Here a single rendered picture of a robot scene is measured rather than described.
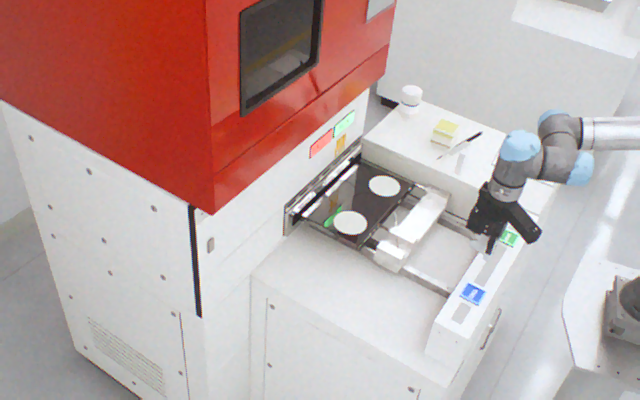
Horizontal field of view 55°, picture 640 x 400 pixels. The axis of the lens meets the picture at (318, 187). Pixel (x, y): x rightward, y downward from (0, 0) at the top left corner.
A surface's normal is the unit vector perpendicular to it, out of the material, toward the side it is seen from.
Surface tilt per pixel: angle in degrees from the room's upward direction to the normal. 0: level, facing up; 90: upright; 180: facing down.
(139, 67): 90
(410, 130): 0
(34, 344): 0
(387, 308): 0
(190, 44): 90
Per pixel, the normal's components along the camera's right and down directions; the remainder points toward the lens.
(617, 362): 0.07, -0.76
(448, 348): -0.55, 0.51
